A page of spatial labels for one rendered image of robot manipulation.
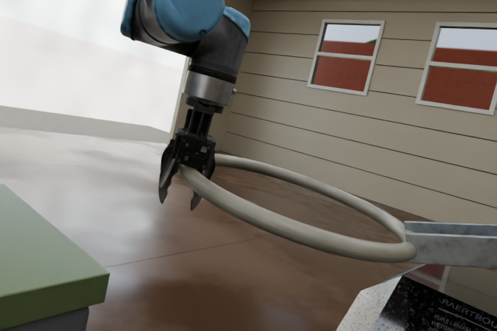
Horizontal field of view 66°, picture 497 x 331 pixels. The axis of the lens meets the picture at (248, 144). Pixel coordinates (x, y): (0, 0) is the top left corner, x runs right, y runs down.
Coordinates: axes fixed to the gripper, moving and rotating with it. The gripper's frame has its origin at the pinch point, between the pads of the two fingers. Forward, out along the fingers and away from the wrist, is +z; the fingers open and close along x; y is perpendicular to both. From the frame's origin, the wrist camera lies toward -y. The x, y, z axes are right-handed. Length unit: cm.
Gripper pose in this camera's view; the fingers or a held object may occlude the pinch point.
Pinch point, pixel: (178, 199)
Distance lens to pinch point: 77.5
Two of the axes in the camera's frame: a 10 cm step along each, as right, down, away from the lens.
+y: 1.3, 1.6, -9.8
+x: 9.5, 2.5, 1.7
